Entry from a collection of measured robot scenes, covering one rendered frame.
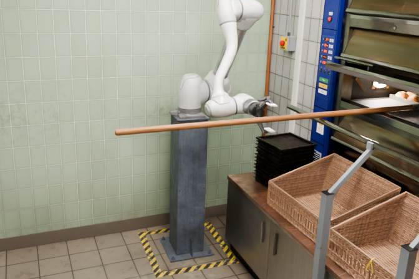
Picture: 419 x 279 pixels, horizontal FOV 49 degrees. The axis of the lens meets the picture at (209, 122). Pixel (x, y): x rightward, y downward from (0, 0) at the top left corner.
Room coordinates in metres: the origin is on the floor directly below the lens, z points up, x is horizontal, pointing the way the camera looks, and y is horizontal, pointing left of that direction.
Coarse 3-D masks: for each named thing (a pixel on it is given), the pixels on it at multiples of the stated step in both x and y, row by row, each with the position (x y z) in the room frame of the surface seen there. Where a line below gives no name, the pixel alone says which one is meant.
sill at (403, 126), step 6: (342, 102) 2.75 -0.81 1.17; (348, 102) 2.72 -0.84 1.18; (354, 102) 2.72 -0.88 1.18; (348, 108) 2.70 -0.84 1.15; (354, 108) 2.65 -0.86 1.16; (360, 108) 2.60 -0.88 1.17; (360, 114) 2.59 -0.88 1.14; (366, 114) 2.55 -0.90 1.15; (372, 114) 2.50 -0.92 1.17; (378, 114) 2.46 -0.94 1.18; (384, 114) 2.46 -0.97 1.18; (378, 120) 2.45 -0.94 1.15; (384, 120) 2.42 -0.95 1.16; (390, 120) 2.38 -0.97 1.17; (396, 120) 2.34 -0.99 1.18; (402, 120) 2.35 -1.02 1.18; (396, 126) 2.33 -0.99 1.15; (402, 126) 2.30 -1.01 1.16; (408, 126) 2.26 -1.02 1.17; (414, 126) 2.23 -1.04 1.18; (408, 132) 2.25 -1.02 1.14; (414, 132) 2.22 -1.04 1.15
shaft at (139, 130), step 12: (372, 108) 2.47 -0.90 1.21; (384, 108) 2.50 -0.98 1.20; (396, 108) 2.53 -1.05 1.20; (408, 108) 2.56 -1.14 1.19; (228, 120) 2.14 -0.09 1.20; (240, 120) 2.16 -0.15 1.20; (252, 120) 2.18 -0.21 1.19; (264, 120) 2.21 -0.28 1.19; (276, 120) 2.24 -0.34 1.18; (288, 120) 2.27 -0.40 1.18; (120, 132) 1.94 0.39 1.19; (132, 132) 1.96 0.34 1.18; (144, 132) 1.98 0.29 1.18
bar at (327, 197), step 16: (304, 112) 2.47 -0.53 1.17; (336, 128) 2.21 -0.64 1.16; (368, 144) 1.97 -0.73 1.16; (400, 160) 1.81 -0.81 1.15; (416, 160) 1.75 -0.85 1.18; (336, 192) 1.91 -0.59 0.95; (320, 208) 1.90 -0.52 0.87; (320, 224) 1.89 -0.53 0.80; (320, 240) 1.88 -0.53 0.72; (416, 240) 1.47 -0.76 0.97; (320, 256) 1.87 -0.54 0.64; (400, 256) 1.46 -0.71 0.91; (416, 256) 1.44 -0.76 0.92; (320, 272) 1.88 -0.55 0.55; (400, 272) 1.45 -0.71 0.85
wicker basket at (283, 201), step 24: (312, 168) 2.64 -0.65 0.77; (336, 168) 2.65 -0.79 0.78; (360, 168) 2.48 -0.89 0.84; (288, 192) 2.58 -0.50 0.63; (312, 192) 2.65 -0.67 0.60; (360, 192) 2.42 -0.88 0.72; (288, 216) 2.31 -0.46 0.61; (312, 216) 2.12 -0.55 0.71; (336, 216) 2.38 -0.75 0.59; (312, 240) 2.10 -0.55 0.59
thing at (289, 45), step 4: (284, 36) 3.29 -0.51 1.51; (288, 36) 3.28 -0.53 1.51; (292, 36) 3.29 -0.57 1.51; (284, 40) 3.28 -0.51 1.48; (288, 40) 3.25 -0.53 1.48; (292, 40) 3.26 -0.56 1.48; (284, 44) 3.28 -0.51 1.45; (288, 44) 3.25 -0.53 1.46; (292, 44) 3.26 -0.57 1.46; (280, 48) 3.33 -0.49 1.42; (284, 48) 3.27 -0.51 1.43; (288, 48) 3.25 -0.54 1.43; (292, 48) 3.27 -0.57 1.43
